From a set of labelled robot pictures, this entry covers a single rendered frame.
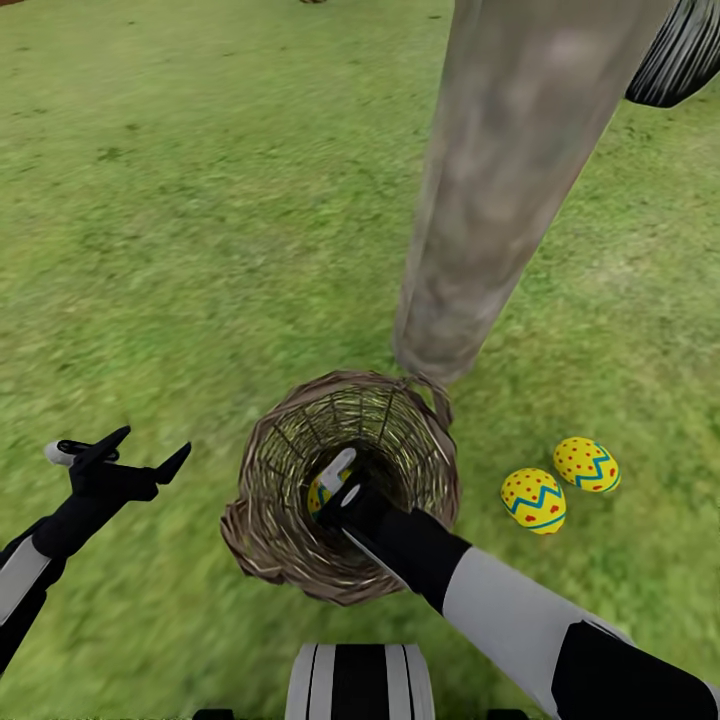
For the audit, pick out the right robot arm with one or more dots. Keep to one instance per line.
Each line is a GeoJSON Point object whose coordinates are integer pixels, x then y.
{"type": "Point", "coordinates": [570, 662]}

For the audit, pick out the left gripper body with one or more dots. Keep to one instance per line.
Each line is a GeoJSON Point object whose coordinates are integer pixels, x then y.
{"type": "Point", "coordinates": [90, 508]}

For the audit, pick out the easter egg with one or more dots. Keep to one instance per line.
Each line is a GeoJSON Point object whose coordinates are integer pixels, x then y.
{"type": "Point", "coordinates": [318, 495]}
{"type": "Point", "coordinates": [585, 464]}
{"type": "Point", "coordinates": [535, 499]}

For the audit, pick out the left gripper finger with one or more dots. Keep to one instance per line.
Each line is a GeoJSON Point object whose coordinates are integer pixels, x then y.
{"type": "Point", "coordinates": [168, 470]}
{"type": "Point", "coordinates": [87, 462]}

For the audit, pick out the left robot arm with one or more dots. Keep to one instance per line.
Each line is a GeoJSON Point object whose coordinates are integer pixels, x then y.
{"type": "Point", "coordinates": [37, 558]}

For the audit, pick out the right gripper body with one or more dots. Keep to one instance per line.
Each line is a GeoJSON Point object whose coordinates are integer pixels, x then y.
{"type": "Point", "coordinates": [331, 510]}

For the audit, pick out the wicker basket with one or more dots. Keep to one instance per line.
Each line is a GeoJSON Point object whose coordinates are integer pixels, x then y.
{"type": "Point", "coordinates": [273, 493]}

